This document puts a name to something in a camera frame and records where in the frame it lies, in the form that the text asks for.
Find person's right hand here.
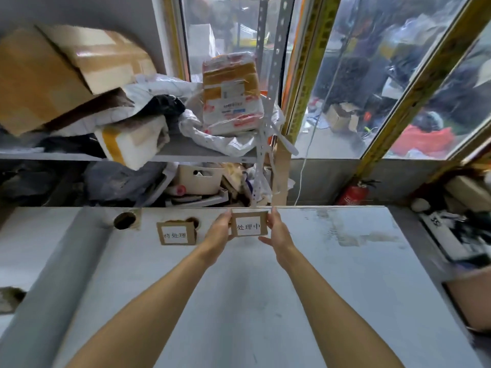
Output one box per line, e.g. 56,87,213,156
263,206,299,271

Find person's left hand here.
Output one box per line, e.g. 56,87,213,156
196,210,234,269

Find clear acrylic divider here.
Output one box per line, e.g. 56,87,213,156
6,206,118,368

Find person's left forearm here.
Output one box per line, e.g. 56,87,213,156
65,249,216,368

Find person's right forearm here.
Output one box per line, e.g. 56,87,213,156
284,251,407,368

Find grey flat tray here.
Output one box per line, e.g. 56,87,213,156
165,193,230,208

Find beige storage basket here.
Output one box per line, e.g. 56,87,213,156
174,164,226,196

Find tall narrow cardboard piece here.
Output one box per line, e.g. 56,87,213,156
270,140,293,206

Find red fire extinguisher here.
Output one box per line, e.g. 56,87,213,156
337,179,381,206

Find grey metal shelf rack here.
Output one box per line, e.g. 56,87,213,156
0,0,298,208

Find white woven sack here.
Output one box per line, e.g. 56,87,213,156
178,78,299,157

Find dark grey plastic mailer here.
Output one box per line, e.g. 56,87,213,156
82,160,169,203

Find white foam box yellow tape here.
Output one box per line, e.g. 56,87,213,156
94,117,170,172

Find open cardboard box outdoors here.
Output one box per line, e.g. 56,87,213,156
325,102,361,133

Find black plastic bag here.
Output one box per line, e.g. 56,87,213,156
142,95,187,120

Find orange white wrapped bundle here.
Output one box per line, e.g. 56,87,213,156
202,52,265,136

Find black white shoe box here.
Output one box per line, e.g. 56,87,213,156
420,210,491,261

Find red cloth heap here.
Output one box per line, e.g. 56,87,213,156
385,124,455,159

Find plain cardboard box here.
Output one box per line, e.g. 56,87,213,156
444,174,491,213

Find brown cardboard floor box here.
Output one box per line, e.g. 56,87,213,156
443,266,491,334

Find large yellow-taped cardboard box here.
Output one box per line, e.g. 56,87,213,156
0,25,158,136

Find glass storefront with taped frame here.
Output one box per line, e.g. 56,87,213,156
153,0,491,180

